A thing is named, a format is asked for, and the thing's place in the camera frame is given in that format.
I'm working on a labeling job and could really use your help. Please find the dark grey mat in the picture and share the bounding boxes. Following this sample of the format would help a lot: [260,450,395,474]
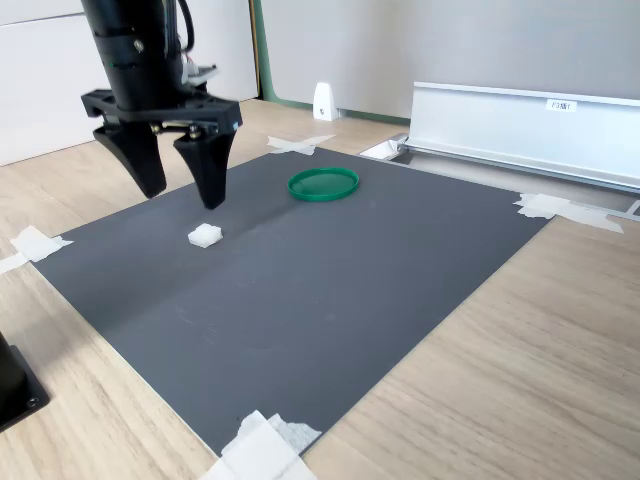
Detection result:
[33,146,558,457]

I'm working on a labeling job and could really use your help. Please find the grey partition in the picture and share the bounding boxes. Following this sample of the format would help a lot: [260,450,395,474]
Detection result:
[251,0,640,126]

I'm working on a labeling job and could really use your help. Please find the small white camera box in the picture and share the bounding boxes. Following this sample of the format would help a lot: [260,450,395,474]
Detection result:
[182,62,221,86]

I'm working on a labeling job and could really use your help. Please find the small white bracket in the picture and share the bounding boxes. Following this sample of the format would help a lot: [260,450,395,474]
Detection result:
[313,82,340,122]

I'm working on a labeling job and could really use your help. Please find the white tape patch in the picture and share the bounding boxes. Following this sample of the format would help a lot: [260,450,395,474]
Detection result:
[267,133,337,155]
[198,409,322,480]
[513,192,626,235]
[0,224,75,276]

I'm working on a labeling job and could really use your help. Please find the black cable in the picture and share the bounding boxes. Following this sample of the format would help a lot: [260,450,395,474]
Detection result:
[175,0,196,54]

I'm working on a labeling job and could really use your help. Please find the white partition panel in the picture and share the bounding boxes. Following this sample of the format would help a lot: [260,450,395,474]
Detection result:
[0,0,261,167]

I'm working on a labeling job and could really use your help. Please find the silver cable duct with sockets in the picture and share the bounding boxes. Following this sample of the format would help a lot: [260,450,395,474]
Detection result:
[358,81,640,222]

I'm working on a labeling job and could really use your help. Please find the round green lid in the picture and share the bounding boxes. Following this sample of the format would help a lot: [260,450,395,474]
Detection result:
[286,166,361,203]

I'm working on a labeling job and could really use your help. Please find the small white plastic terminal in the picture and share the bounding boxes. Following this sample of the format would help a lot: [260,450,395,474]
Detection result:
[187,223,224,249]

